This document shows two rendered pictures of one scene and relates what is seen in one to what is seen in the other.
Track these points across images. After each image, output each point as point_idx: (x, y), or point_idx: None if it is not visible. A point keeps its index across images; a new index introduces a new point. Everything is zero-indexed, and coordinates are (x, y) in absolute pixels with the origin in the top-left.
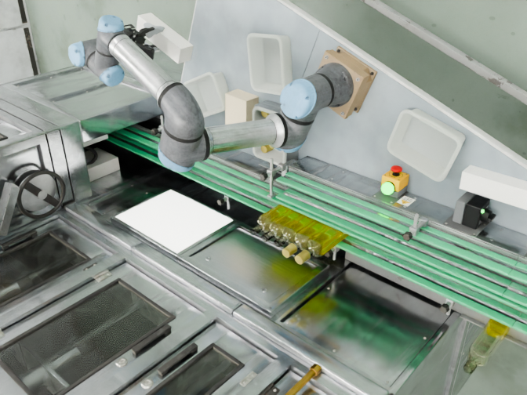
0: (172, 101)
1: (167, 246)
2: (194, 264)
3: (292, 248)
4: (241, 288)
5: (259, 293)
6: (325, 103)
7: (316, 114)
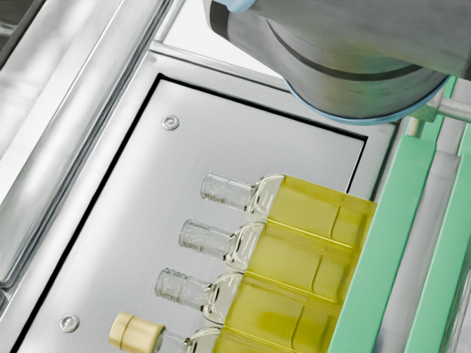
0: None
1: (185, 10)
2: (125, 102)
3: (135, 342)
4: (55, 256)
5: (52, 316)
6: (399, 52)
7: (357, 61)
